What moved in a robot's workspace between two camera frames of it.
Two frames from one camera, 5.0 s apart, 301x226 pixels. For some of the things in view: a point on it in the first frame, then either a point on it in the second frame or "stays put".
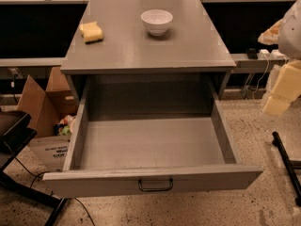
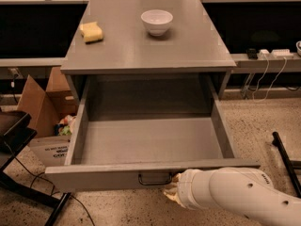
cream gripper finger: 271,36 to 176,179
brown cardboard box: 46,108 stays put
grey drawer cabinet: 134,72 stays put
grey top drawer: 150,135 stays put
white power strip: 273,55 stays put
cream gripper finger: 286,88 to 170,192
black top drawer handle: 156,189 to 156,184
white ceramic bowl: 157,21 stays put
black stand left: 16,132 stays put
